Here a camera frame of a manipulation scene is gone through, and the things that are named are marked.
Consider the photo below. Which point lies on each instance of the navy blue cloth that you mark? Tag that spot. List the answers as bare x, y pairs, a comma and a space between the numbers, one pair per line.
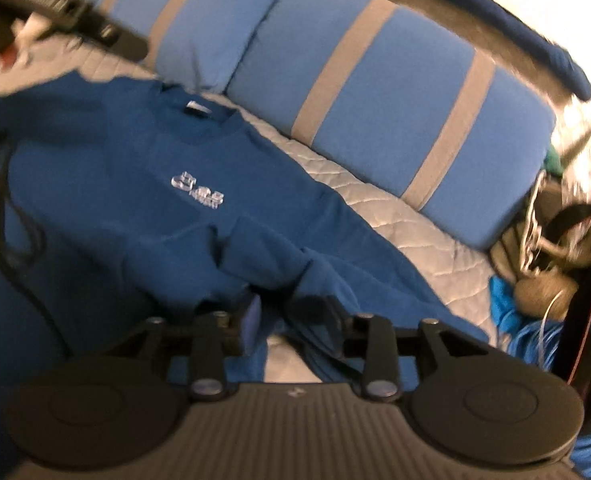
500, 15

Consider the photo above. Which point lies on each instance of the blue sweatshirt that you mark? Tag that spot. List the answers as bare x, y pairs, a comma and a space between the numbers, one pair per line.
125, 185

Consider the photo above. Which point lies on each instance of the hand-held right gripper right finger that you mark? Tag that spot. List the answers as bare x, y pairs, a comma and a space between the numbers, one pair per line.
336, 327

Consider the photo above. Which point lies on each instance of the beige knit cloth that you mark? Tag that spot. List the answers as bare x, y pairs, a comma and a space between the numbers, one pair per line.
540, 290

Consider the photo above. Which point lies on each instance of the bright blue cloth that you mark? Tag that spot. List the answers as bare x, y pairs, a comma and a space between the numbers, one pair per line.
503, 305

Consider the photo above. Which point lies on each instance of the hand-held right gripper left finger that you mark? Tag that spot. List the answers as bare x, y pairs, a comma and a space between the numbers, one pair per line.
251, 325

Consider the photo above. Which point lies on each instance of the blue pillow with grey stripes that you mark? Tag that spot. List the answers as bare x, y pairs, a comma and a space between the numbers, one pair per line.
400, 110
200, 25

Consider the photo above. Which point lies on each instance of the striped canvas bag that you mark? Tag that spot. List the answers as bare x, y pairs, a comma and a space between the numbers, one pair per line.
530, 240

